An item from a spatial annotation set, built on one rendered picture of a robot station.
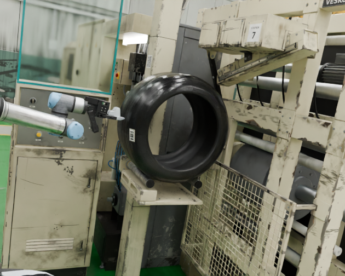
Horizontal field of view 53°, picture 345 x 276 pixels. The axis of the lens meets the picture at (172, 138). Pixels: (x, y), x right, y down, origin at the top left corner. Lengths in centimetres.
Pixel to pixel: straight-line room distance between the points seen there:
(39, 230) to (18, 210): 19
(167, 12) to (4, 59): 866
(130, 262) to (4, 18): 893
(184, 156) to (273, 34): 87
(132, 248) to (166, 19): 142
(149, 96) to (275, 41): 63
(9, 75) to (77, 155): 837
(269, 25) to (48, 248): 186
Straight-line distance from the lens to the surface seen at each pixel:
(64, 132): 154
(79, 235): 248
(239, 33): 181
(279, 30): 171
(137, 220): 227
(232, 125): 229
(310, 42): 170
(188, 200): 192
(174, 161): 209
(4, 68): 1052
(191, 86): 174
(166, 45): 209
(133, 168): 197
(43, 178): 229
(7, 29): 1059
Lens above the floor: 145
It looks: 10 degrees down
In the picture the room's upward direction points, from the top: 9 degrees clockwise
